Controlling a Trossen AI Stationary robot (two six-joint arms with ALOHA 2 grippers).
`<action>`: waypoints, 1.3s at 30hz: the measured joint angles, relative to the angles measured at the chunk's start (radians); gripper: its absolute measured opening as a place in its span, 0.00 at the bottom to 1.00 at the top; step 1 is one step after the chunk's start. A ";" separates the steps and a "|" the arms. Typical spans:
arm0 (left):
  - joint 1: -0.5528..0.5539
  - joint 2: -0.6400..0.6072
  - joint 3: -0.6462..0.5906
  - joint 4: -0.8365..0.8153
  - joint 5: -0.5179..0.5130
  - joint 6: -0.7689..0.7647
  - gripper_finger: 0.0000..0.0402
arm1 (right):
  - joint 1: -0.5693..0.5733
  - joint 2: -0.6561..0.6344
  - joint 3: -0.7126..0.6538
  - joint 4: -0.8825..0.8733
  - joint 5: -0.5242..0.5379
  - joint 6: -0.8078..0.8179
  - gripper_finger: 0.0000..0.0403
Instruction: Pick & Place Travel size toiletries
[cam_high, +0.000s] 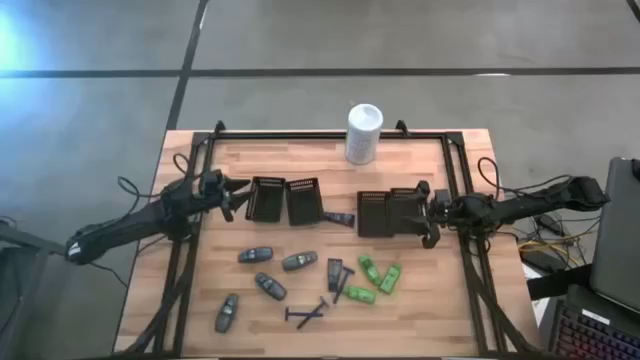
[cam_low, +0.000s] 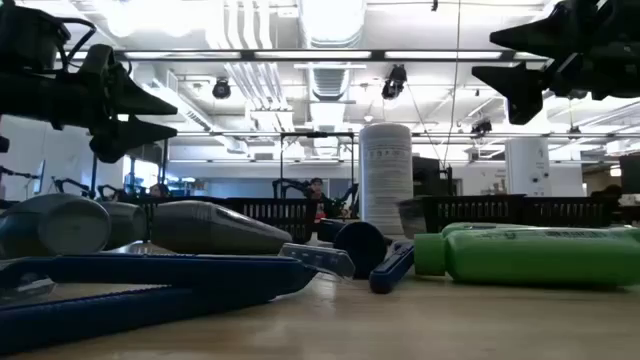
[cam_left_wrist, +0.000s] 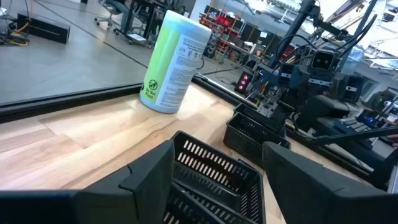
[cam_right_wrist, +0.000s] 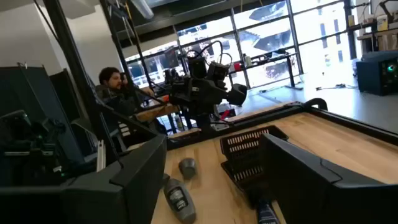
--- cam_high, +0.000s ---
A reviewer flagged blue disposable razor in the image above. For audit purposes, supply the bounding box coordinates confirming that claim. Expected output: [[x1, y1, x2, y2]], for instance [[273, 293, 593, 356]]
[[284, 306, 325, 323]]

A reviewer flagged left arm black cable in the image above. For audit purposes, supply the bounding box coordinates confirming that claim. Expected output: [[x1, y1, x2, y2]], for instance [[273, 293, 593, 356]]
[[116, 151, 204, 202]]

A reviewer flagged black power adapter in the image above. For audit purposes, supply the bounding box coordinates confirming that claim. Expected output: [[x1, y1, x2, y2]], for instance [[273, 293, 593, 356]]
[[533, 213, 567, 237], [519, 248, 557, 274]]

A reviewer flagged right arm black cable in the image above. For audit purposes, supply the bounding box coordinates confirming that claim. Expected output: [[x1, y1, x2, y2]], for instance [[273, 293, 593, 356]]
[[476, 155, 574, 197]]

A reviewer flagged white wipes canister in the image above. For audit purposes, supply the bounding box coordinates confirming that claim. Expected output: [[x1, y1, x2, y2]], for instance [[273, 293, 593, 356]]
[[344, 102, 385, 167]]

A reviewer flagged black plastic basket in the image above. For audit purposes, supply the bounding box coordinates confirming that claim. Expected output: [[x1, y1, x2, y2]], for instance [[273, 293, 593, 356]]
[[245, 175, 287, 224], [284, 176, 325, 227], [389, 186, 431, 237], [356, 189, 393, 239]]

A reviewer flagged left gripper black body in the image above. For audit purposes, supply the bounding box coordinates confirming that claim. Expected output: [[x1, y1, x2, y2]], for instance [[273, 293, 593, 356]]
[[198, 168, 239, 224]]

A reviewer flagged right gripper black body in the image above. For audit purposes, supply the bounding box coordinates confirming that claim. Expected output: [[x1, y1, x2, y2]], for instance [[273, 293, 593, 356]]
[[427, 188, 454, 229]]

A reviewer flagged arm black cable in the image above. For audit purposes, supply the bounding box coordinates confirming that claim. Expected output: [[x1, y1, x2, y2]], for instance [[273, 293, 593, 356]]
[[476, 155, 574, 197], [116, 151, 204, 202]]

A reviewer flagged backlit black keyboard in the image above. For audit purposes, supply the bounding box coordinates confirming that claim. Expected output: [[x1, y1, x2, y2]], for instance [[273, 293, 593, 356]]
[[548, 298, 640, 360]]

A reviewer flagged black metal stand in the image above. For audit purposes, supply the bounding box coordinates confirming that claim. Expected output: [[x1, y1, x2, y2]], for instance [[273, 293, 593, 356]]
[[0, 214, 70, 360]]

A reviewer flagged grey laptop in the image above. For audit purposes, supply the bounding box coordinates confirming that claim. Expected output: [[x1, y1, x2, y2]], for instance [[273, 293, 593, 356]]
[[588, 156, 640, 315]]

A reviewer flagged dark blue sachet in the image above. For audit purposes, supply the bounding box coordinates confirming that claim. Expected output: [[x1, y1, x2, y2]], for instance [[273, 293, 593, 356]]
[[323, 211, 357, 229]]

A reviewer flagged dark grey sachet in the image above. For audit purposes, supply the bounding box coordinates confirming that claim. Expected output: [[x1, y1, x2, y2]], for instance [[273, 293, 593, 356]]
[[326, 257, 344, 294]]

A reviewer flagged yellow cable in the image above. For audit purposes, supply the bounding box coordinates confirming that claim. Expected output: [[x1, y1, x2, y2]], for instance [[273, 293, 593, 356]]
[[516, 228, 602, 257]]

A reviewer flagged black aluminium table frame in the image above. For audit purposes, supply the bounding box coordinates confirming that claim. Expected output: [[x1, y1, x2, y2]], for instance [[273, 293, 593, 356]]
[[118, 119, 544, 359]]

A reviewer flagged black strap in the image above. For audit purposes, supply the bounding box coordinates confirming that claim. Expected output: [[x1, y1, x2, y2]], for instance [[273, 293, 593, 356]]
[[525, 263, 594, 302]]

